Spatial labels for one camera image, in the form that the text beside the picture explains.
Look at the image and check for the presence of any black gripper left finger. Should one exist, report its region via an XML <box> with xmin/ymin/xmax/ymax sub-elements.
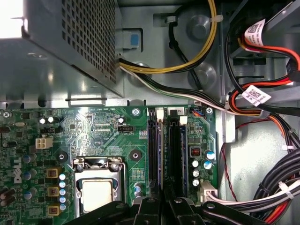
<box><xmin>67</xmin><ymin>196</ymin><xmax>163</xmax><ymax>225</ymax></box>

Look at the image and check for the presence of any white black wire bundle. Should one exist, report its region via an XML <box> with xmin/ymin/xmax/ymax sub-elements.
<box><xmin>119</xmin><ymin>60</ymin><xmax>269</xmax><ymax>117</ymax></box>

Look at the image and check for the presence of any black grey cable bundle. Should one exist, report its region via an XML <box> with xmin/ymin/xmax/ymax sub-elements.
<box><xmin>210</xmin><ymin>146</ymin><xmax>300</xmax><ymax>225</ymax></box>

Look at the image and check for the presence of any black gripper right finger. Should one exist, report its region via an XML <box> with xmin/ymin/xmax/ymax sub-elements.
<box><xmin>164</xmin><ymin>187</ymin><xmax>267</xmax><ymax>225</ymax></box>

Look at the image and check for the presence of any white four-pin power socket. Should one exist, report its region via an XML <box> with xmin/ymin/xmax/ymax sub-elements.
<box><xmin>35</xmin><ymin>136</ymin><xmax>53</xmax><ymax>150</ymax></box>

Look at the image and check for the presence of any green motherboard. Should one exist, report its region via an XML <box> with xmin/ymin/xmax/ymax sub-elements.
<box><xmin>0</xmin><ymin>105</ymin><xmax>219</xmax><ymax>225</ymax></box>

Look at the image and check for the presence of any silver CPU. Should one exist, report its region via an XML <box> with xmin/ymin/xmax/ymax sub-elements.
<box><xmin>82</xmin><ymin>179</ymin><xmax>118</xmax><ymax>213</ymax></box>

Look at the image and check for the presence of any grey power supply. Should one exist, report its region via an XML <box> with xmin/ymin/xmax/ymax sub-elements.
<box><xmin>0</xmin><ymin>0</ymin><xmax>125</xmax><ymax>98</ymax></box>

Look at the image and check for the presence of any dark RAM stick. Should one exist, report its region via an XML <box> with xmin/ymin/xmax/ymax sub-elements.
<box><xmin>180</xmin><ymin>117</ymin><xmax>189</xmax><ymax>191</ymax></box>
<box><xmin>156</xmin><ymin>117</ymin><xmax>165</xmax><ymax>197</ymax></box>

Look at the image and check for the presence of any metal socket cover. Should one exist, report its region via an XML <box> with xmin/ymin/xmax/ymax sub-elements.
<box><xmin>72</xmin><ymin>157</ymin><xmax>127</xmax><ymax>216</ymax></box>

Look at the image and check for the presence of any blue release tab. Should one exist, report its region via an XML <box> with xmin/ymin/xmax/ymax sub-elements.
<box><xmin>121</xmin><ymin>29</ymin><xmax>142</xmax><ymax>50</ymax></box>

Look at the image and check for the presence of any red orange wire bundle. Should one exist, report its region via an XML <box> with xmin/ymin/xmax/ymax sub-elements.
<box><xmin>225</xmin><ymin>18</ymin><xmax>300</xmax><ymax>150</ymax></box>

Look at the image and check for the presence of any white board wire connector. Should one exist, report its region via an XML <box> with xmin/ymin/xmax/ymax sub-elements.
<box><xmin>200</xmin><ymin>180</ymin><xmax>219</xmax><ymax>203</ymax></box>

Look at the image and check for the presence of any yellow wire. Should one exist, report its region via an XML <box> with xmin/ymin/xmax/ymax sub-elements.
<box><xmin>119</xmin><ymin>0</ymin><xmax>218</xmax><ymax>75</ymax></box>

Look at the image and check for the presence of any black PC case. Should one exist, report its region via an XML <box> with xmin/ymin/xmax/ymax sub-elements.
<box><xmin>0</xmin><ymin>0</ymin><xmax>300</xmax><ymax>225</ymax></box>

